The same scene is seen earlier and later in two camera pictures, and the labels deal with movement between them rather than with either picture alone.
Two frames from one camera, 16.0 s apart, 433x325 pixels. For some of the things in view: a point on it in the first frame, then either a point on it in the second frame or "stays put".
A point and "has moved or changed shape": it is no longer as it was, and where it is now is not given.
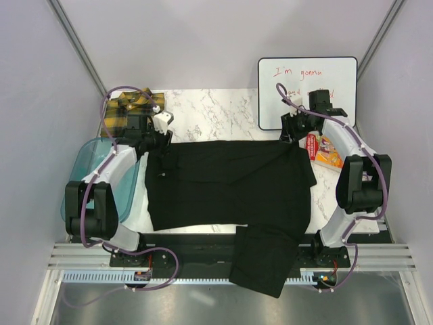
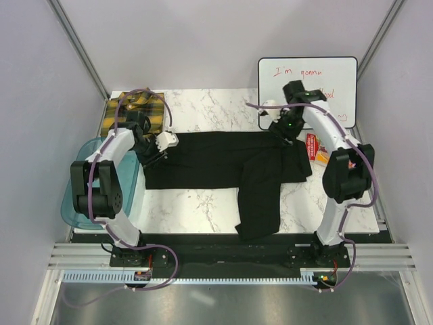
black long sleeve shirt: [262, 187] has moved or changed shape
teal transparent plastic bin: [123, 188] stays put
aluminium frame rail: [372, 256] stays put
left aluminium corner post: [77, 42] stays put
